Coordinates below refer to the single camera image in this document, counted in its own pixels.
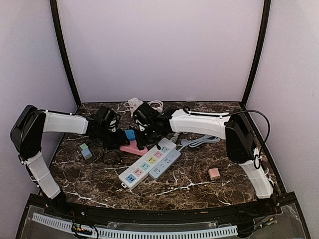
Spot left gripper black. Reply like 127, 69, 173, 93
94, 126, 130, 151

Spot pink triangular power hub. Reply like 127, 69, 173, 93
120, 140, 148, 156

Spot grey-blue charger cube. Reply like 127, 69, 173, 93
81, 148, 93, 160

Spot green USB charger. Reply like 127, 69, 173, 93
78, 143, 89, 152

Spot blue power strip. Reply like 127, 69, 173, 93
149, 149, 181, 180

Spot white multicolour power strip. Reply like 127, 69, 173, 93
119, 138, 176, 190

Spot salmon pink charger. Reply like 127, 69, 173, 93
208, 168, 220, 180

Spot black plug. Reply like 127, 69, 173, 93
136, 135, 148, 150

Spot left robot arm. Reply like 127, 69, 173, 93
10, 105, 130, 217

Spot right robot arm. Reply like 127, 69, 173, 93
133, 104, 274, 216

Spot blue plug on hub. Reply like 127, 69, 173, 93
124, 129, 136, 141

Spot pink white round socket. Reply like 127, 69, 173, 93
128, 98, 144, 113

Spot black USB cable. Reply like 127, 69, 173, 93
102, 146, 123, 166

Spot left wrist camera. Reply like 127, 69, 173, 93
96, 106, 120, 131

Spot white coiled cable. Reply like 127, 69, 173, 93
147, 100, 164, 112

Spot blue strip power cord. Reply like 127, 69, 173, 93
178, 135, 221, 150

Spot white slotted cable duct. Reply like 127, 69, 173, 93
32, 213, 238, 239

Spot black front rail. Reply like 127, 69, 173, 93
27, 193, 297, 225

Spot left black frame post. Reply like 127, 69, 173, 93
49, 0, 82, 107

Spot black frame post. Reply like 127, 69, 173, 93
241, 0, 271, 108
49, 0, 82, 107

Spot right black frame post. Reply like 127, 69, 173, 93
241, 0, 271, 108

